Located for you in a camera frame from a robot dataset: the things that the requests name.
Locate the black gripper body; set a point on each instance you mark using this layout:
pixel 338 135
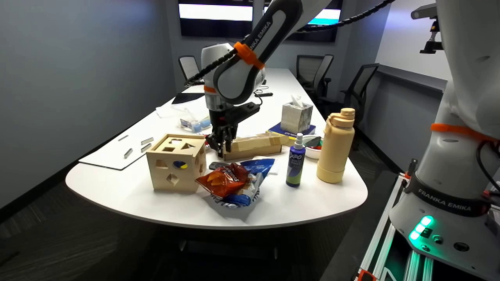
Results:
pixel 227 123

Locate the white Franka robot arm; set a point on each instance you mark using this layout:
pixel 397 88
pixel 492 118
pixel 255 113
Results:
pixel 458 173

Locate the clear container with coloured blocks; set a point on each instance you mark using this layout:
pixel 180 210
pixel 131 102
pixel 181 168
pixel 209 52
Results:
pixel 195 126

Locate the red chips bag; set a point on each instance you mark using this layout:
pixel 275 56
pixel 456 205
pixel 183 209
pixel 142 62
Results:
pixel 223 180

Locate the wooden shape sorter box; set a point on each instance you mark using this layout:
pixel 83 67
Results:
pixel 173 165

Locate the black laptop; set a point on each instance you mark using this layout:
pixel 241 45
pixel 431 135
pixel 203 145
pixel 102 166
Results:
pixel 184 98

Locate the blue book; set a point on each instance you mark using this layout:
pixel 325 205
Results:
pixel 275 129

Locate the clear plastic bag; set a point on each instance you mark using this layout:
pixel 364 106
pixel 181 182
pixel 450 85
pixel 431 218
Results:
pixel 234 212

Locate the black office chair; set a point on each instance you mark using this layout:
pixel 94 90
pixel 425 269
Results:
pixel 361 87
pixel 188 68
pixel 313 73

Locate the patterned tissue box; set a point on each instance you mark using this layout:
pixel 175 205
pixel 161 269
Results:
pixel 295 118

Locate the blue spray bottle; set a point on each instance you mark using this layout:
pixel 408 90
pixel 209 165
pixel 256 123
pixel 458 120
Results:
pixel 295 165

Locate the white bowl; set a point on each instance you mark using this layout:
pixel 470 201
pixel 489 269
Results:
pixel 313 152

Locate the white paper sheet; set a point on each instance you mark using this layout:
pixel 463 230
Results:
pixel 117 151

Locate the tan water bottle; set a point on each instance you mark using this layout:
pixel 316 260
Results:
pixel 334 149

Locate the white robot stand frame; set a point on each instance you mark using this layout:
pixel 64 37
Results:
pixel 383 235

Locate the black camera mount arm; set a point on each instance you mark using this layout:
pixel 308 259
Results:
pixel 431 45

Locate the black camera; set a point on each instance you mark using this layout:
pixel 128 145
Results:
pixel 425 12

